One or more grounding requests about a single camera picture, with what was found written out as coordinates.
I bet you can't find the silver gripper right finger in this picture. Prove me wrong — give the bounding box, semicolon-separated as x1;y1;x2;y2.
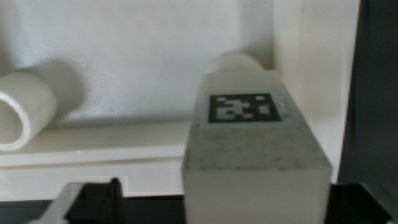
329;183;396;224

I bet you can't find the white leg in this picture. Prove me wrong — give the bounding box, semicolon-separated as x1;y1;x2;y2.
181;53;332;224

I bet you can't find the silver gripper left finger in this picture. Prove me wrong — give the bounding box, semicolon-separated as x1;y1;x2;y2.
41;178;124;224

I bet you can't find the white square table top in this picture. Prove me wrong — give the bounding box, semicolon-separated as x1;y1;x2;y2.
0;0;361;201

